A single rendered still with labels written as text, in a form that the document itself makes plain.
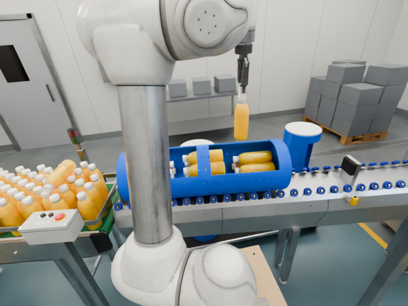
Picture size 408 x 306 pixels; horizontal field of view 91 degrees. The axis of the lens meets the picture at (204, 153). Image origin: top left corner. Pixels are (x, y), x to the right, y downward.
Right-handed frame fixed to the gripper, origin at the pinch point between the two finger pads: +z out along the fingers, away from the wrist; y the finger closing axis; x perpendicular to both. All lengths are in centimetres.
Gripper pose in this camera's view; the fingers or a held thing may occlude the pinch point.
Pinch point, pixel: (241, 91)
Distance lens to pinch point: 101.4
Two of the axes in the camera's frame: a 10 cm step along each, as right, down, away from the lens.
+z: 0.6, 8.5, 5.2
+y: -0.6, -5.1, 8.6
